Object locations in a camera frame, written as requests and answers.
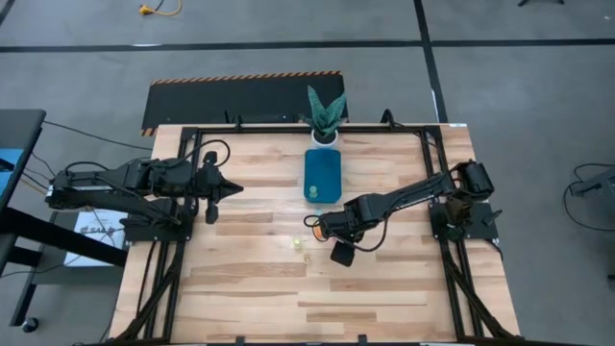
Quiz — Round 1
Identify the black hazard-striped floor mat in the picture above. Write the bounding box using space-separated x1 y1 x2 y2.
139 70 349 138

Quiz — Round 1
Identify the blue plastic basket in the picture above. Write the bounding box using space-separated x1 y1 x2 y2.
303 147 343 205

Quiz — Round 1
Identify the black frame handle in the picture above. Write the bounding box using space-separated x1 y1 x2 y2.
380 108 404 130
223 110 244 132

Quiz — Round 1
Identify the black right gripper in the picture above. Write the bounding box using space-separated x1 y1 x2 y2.
318 209 367 269

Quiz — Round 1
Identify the black floor cable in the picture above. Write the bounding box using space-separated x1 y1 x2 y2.
41 119 154 152

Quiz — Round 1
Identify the black aluminium table frame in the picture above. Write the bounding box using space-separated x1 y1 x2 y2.
108 122 524 346

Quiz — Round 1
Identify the snake plant in white pot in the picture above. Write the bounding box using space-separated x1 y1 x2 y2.
300 85 348 147

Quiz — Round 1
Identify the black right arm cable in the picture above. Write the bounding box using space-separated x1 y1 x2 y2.
302 213 387 255

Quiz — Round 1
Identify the black office desk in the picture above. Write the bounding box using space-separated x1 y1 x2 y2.
0 109 47 215

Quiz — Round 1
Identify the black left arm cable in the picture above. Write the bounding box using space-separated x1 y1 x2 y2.
178 137 233 168

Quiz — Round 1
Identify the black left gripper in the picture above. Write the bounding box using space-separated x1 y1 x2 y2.
191 150 245 226

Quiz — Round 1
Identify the black wheeled stand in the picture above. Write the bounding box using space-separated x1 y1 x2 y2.
0 206 130 334

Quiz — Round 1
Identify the yellow extension cord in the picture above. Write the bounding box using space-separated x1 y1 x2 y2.
137 0 185 17

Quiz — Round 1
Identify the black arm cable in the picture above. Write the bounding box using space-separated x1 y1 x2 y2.
302 213 387 255
178 137 233 168

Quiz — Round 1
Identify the white printed box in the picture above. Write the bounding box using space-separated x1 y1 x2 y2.
63 210 130 268

